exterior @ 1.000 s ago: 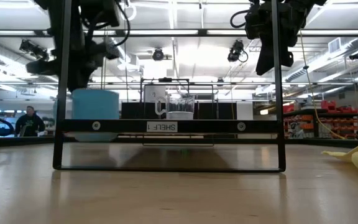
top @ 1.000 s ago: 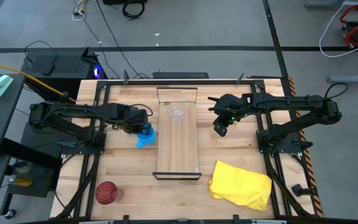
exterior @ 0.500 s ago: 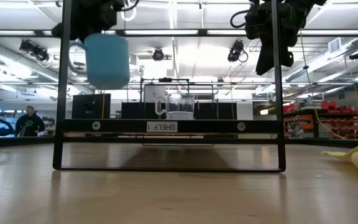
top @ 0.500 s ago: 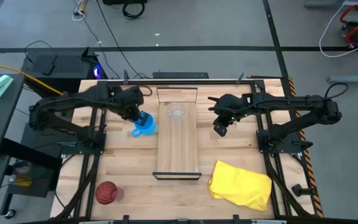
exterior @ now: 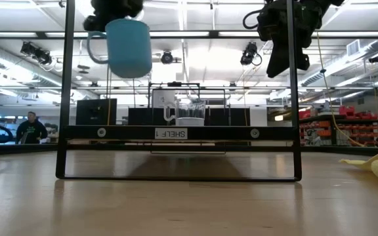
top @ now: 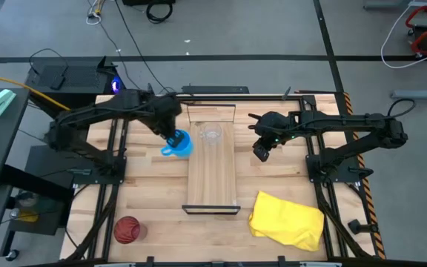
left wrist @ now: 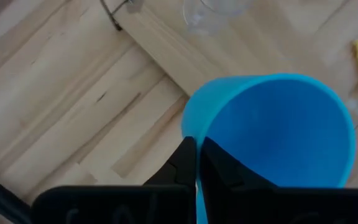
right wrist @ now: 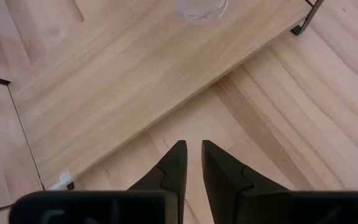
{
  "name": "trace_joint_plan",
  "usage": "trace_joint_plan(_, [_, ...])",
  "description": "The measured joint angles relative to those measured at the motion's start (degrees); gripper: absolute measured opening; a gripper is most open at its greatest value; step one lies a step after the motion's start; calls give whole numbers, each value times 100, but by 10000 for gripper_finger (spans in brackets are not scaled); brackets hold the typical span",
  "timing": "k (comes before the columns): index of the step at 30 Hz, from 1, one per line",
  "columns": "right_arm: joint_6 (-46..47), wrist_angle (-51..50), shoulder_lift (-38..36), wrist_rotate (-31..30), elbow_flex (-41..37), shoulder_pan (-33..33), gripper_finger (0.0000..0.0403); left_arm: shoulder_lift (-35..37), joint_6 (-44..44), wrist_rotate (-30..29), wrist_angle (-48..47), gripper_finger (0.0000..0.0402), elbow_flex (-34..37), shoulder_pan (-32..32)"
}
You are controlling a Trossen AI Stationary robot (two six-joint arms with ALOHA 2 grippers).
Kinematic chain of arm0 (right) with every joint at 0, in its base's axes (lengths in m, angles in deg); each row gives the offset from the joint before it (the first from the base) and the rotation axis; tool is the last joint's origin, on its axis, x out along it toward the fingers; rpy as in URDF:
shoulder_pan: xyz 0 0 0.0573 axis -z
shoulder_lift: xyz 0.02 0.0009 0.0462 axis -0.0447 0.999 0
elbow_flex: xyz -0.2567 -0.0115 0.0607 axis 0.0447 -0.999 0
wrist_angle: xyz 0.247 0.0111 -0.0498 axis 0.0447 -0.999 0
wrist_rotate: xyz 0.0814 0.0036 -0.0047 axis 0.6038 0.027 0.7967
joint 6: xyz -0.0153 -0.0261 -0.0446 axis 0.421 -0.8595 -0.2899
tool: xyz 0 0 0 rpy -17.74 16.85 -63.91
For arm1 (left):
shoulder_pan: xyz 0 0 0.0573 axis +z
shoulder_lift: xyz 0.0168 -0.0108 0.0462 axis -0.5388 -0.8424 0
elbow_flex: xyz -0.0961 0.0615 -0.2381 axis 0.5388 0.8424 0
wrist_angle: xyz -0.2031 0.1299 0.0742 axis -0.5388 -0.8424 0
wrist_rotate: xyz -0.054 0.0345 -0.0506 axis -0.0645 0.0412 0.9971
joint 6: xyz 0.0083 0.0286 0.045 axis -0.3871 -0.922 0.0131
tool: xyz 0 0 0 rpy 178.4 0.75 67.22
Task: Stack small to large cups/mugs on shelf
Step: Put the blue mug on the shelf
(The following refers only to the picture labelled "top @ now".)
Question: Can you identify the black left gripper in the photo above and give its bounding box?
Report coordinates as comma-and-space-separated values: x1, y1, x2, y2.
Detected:
148, 94, 185, 148

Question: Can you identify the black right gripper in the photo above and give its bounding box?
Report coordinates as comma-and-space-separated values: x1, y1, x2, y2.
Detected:
248, 110, 296, 163

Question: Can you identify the blue plastic mug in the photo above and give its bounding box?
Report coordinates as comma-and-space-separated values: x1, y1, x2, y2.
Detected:
160, 128, 194, 159

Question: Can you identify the clear glass mug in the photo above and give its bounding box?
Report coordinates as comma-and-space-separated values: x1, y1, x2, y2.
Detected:
198, 122, 224, 146

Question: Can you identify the red ribbed tumbler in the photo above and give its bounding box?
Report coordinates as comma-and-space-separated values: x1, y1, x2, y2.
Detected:
113, 216, 148, 245

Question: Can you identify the black yellow hazard tape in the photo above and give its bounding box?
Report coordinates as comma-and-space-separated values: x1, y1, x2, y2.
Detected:
342, 92, 387, 260

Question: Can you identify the yellow cloth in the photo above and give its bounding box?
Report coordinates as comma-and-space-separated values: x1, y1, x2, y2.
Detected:
248, 190, 325, 252

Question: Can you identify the black computer tower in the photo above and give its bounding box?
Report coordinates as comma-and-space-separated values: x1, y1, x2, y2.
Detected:
25, 56, 128, 112

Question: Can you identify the small black device on tower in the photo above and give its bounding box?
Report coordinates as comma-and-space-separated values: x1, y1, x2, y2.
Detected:
48, 65, 67, 90

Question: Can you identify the black clamp knob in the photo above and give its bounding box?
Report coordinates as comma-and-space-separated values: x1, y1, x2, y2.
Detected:
347, 219, 380, 235

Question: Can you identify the black equipment cart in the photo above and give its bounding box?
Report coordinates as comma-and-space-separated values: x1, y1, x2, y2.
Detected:
0, 143, 88, 260

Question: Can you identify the small yellow object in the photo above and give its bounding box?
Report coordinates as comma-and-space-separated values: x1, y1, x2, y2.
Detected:
17, 211, 40, 223

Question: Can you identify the grey metal floor foot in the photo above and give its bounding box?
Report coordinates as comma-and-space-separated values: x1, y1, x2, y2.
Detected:
390, 82, 427, 100

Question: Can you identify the mint green stapler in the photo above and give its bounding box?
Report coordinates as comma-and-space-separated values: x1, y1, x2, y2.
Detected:
0, 88, 17, 118

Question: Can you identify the black aluminium table frame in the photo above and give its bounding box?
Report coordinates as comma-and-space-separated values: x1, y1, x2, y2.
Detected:
64, 84, 381, 267

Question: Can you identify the wooden shelf with black frame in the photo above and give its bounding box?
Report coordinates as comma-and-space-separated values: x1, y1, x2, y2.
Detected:
182, 103, 242, 216

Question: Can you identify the long black floor cable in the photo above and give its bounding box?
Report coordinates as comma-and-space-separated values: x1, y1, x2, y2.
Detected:
114, 0, 172, 94

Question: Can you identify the coiled black cable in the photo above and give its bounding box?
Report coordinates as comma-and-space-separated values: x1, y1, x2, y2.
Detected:
145, 1, 174, 24

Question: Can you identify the white yellow cable bundle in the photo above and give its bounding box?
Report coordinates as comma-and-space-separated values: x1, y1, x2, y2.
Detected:
85, 0, 107, 26

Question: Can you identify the yellow hose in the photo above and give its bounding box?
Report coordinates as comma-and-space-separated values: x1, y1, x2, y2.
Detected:
0, 70, 72, 112

